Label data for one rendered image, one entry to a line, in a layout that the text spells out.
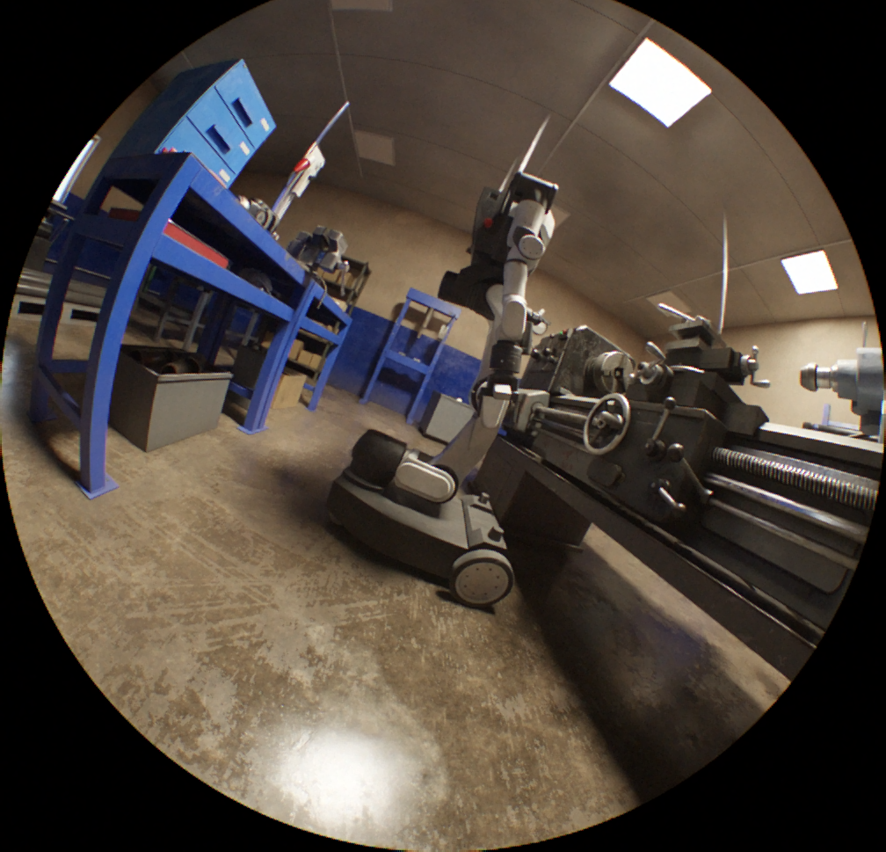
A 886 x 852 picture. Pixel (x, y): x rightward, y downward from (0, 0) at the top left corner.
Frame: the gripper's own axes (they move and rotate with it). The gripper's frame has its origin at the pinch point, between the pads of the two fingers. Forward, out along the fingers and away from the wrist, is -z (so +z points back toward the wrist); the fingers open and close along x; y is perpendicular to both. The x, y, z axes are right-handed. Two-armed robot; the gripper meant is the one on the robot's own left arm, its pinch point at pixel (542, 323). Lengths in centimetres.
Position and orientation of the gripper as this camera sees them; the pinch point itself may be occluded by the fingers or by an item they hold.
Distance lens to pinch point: 197.3
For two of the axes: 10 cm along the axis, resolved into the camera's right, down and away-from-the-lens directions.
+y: 4.0, -9.2, -0.5
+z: -9.1, -3.9, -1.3
